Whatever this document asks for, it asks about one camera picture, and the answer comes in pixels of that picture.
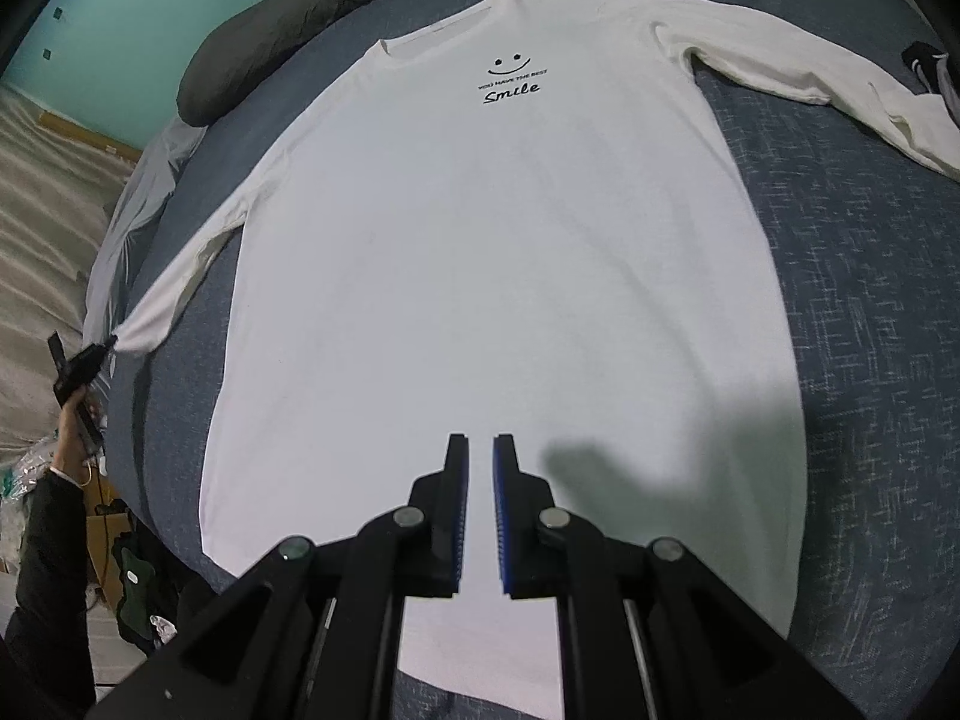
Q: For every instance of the person's left hand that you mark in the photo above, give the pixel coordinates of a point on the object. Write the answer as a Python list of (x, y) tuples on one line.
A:
[(75, 442)]

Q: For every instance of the cardboard box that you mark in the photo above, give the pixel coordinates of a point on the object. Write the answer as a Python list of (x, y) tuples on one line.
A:
[(105, 540)]

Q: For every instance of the dark green bag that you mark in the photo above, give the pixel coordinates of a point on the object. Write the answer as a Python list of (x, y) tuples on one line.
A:
[(139, 592)]

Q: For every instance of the dark grey rolled duvet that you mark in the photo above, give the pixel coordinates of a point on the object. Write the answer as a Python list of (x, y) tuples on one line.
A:
[(300, 22)]

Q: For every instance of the crumpled plastic bag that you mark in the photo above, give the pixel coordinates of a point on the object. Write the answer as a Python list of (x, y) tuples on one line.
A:
[(22, 502)]

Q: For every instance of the wooden baseboard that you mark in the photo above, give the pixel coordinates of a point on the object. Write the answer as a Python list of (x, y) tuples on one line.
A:
[(90, 139)]

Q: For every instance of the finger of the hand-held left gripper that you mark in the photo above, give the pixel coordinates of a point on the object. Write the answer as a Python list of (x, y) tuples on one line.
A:
[(101, 351)]

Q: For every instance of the grey striped clothes heap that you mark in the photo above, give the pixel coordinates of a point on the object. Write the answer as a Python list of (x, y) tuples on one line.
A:
[(937, 75)]

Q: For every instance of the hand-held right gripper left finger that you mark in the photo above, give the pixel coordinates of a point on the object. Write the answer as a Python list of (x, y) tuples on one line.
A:
[(459, 525)]

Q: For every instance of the light grey bed sheet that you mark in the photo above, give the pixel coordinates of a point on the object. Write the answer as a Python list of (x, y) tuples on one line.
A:
[(135, 217)]

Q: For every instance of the person's left forearm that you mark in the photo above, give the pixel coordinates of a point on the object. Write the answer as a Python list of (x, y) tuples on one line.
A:
[(45, 600)]

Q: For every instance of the white long-sleeve shirt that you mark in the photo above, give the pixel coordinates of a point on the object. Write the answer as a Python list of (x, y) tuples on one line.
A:
[(487, 277)]

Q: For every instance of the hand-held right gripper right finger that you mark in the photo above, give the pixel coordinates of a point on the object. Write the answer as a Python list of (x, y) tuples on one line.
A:
[(504, 525)]

